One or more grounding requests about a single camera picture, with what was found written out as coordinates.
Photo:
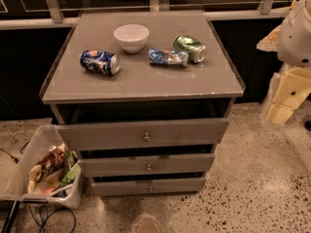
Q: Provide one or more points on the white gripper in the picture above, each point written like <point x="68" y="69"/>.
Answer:
<point x="295" y="39"/>

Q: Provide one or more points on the grey drawer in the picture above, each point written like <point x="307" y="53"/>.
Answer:
<point x="143" y="134"/>
<point x="146" y="165"/>
<point x="148" y="187"/>

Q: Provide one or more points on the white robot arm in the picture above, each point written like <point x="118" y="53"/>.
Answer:
<point x="292" y="42"/>

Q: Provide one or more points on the grey top drawer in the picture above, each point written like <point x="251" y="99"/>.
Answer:
<point x="143" y="134"/>

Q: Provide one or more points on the grey bottom drawer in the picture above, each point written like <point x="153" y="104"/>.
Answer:
<point x="148" y="187"/>

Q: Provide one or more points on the grey drawer cabinet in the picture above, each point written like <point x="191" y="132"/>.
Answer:
<point x="140" y="91"/>

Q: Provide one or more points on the green soda can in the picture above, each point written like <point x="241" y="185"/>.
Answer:
<point x="195" y="49"/>

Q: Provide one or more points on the crushed light blue can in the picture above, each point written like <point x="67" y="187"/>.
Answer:
<point x="168" y="57"/>

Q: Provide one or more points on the white ceramic bowl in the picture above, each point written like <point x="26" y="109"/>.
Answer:
<point x="132" y="37"/>

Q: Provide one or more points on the dark blue soda can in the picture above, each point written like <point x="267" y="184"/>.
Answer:
<point x="101" y="62"/>

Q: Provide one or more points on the green snack packet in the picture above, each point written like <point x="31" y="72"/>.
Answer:
<point x="71" y="175"/>

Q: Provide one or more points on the brown snack bag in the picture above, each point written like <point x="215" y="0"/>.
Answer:
<point x="51" y="163"/>

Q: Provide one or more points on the clear plastic bin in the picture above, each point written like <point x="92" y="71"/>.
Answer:
<point x="17" y="186"/>

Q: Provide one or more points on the metal railing frame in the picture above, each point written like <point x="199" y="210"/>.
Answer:
<point x="28" y="14"/>

